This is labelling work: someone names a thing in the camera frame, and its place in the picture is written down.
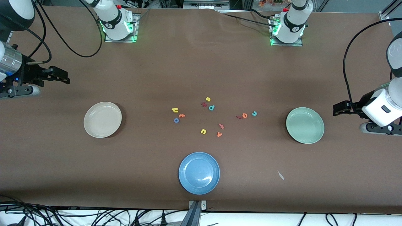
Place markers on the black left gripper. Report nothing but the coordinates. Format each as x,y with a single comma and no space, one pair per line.
355,107

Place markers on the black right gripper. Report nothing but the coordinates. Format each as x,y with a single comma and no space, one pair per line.
30,74

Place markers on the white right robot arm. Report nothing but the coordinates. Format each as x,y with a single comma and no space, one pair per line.
114,23

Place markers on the green round plate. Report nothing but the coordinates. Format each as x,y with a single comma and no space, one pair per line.
305,125

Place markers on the beige round plate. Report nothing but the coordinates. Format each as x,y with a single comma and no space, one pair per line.
102,119

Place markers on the white paper scrap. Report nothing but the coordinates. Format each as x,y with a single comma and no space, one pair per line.
280,175

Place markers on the salmon pink foam letter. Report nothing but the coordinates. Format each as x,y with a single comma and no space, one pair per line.
221,126

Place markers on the brown table cover sheet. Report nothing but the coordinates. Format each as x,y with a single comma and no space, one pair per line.
201,69

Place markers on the blue round plate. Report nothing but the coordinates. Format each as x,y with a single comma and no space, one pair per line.
199,173

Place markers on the grey metal box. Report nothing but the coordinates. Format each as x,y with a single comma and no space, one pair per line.
205,3

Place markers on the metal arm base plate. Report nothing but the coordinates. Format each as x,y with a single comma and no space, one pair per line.
108,39
298,44

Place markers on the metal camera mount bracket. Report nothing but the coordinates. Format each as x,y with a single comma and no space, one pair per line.
195,213

